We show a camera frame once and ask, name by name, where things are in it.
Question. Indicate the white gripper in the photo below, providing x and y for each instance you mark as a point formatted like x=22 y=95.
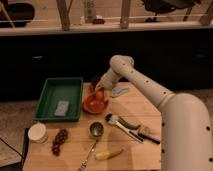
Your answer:
x=108 y=80

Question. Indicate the red apple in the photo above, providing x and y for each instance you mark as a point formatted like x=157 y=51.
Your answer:
x=99 y=95

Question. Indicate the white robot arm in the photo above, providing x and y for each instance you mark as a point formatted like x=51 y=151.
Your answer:
x=186 y=138

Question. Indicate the red bowl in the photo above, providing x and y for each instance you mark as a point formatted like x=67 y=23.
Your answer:
x=91 y=105

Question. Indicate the light blue cloth piece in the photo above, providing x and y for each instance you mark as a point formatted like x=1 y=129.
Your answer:
x=118 y=91

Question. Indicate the metal measuring spoon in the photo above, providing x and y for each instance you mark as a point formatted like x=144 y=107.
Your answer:
x=96 y=130

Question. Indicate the green chili pepper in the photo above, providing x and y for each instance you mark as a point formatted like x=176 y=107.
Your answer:
x=128 y=125

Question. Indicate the green plastic tray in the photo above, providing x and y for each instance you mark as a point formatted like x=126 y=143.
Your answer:
x=60 y=89

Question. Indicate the grey sponge block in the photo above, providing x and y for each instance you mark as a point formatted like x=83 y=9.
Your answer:
x=62 y=108

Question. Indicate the red grape bunch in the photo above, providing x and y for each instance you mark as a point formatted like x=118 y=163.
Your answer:
x=59 y=139

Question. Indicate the yellow corn cob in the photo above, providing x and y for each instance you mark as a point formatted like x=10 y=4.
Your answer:
x=108 y=154

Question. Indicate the white paper cup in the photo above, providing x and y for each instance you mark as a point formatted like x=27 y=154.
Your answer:
x=38 y=133

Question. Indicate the black office chair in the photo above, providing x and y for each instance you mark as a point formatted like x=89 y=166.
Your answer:
x=168 y=6

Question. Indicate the black chair left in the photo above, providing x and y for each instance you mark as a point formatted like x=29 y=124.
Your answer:
x=20 y=13

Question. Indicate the wooden brush black handle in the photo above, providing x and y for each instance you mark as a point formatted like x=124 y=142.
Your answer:
x=147 y=134

